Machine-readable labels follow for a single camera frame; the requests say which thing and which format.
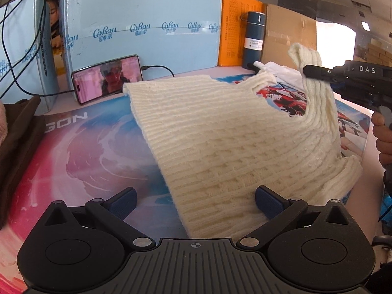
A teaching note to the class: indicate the white cloth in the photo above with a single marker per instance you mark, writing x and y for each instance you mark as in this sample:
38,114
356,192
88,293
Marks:
284,72

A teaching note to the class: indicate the brown cloth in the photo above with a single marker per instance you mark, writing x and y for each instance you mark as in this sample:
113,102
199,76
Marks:
18,147

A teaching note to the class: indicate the cream knitted sweater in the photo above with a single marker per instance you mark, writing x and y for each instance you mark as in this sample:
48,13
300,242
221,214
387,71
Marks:
220,147

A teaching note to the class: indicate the stack of tan boxes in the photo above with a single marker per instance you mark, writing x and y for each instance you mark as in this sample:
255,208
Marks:
375,52

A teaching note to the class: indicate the dark blue vacuum bottle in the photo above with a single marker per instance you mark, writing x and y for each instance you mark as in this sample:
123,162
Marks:
253,33

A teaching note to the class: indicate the light blue box with side label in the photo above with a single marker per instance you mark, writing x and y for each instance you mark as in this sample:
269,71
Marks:
24,52

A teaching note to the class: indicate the large light blue cardboard box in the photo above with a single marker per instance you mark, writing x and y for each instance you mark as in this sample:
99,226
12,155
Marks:
147,9

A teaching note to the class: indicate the person's right hand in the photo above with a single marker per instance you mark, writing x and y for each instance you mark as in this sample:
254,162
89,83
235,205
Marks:
384,141

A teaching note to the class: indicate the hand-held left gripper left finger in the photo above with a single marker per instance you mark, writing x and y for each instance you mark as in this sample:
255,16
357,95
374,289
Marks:
124,205

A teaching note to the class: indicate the smartphone with lit screen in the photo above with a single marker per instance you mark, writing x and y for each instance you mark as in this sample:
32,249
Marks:
107,76

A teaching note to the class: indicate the brown cardboard box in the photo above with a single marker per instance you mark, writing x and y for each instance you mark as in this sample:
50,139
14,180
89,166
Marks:
291,27

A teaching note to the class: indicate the printed figure poster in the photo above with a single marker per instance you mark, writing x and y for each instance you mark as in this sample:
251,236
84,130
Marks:
55,30

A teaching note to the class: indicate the orange cardboard box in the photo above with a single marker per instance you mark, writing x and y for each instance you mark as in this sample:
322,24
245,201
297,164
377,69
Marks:
234,27

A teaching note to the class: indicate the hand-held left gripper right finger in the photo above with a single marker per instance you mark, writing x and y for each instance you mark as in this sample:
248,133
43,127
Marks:
269,204

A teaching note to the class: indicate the printed desk mat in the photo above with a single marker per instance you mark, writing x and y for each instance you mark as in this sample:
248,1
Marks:
92,153

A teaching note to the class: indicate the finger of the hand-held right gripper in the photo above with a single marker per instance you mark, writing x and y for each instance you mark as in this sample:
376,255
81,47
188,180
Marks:
318,72

